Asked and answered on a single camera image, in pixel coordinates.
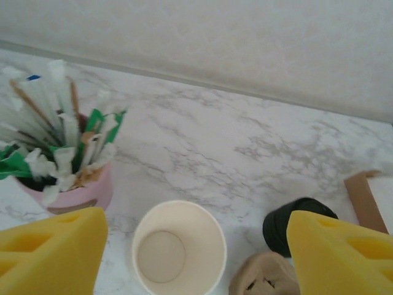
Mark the wooden stirrer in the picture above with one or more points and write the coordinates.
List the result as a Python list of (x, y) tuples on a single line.
[(30, 101), (73, 95)]

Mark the brown cardboard napkin tray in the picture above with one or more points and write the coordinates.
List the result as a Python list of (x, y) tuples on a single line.
[(362, 199)]

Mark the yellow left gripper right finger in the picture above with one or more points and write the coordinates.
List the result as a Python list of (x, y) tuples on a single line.
[(344, 261)]

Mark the brown pulp cup carrier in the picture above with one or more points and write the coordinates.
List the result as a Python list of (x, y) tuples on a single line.
[(264, 273)]

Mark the paper cup stack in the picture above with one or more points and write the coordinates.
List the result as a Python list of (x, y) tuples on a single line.
[(178, 246)]

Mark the black lidded coffee cup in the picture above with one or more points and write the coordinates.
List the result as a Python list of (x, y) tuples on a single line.
[(276, 224)]

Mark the green wrapped straw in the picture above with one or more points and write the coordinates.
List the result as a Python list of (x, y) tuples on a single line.
[(93, 123), (12, 163)]

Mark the pink metal straw can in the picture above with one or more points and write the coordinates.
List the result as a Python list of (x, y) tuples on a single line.
[(92, 190)]

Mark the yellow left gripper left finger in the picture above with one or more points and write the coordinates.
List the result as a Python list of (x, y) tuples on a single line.
[(46, 255)]

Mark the white paper napkin stack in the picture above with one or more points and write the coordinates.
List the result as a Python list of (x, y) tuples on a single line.
[(382, 199)]

